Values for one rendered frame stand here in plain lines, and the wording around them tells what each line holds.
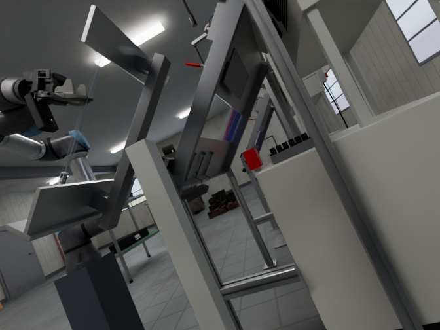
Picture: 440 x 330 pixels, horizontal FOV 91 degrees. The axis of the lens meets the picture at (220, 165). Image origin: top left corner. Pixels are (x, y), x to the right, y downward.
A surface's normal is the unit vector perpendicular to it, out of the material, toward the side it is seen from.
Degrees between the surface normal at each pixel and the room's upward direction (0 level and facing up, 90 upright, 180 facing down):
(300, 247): 90
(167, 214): 90
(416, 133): 90
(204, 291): 90
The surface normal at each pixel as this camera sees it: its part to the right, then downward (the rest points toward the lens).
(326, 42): -0.29, 0.07
